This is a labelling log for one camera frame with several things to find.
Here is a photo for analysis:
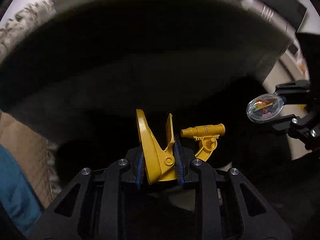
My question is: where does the yellow plastic toy clamp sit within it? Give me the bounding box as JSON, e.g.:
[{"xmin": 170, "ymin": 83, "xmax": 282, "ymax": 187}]
[{"xmin": 136, "ymin": 109, "xmax": 225, "ymax": 184}]

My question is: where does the blue jacket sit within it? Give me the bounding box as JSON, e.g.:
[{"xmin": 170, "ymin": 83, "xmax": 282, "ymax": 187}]
[{"xmin": 1, "ymin": 146, "xmax": 44, "ymax": 238}]

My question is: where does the black television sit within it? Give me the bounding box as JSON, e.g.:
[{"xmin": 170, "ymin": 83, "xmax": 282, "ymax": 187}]
[{"xmin": 258, "ymin": 0, "xmax": 307, "ymax": 30}]

